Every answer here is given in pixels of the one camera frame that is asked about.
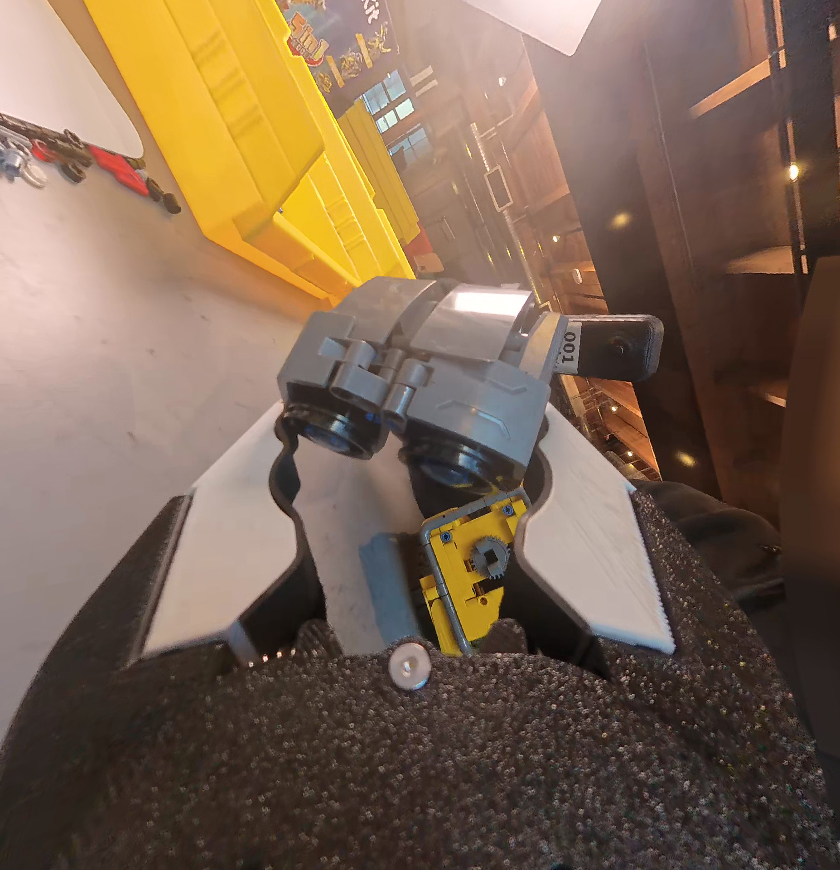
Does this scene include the grey desk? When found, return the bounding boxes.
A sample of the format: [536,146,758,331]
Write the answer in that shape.
[0,0,421,769]

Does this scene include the pile of grey toy pieces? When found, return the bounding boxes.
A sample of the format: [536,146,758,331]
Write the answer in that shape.
[0,126,47,188]

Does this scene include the red and black toy pieces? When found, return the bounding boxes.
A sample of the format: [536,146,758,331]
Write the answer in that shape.
[33,126,183,215]

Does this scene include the grey Lego engine assembly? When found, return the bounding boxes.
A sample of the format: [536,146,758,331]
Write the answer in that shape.
[277,275,553,496]

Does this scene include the yellow toy robot body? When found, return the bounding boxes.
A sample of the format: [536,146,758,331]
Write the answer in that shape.
[359,486,533,657]

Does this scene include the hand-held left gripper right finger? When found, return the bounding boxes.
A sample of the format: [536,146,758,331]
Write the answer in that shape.
[515,404,677,655]

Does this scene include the blue toy kit box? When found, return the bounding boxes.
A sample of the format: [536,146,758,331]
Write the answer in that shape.
[277,0,401,92]

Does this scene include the stack of yellow bins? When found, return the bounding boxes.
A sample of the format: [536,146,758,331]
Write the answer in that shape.
[337,102,421,240]

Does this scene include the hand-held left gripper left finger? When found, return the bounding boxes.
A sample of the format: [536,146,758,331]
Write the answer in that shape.
[143,401,324,666]

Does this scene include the white book stand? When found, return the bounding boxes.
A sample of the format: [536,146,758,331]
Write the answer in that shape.
[0,0,145,160]

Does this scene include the yellow plastic bin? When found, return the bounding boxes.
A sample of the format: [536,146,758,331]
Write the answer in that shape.
[277,153,417,286]
[83,0,360,300]

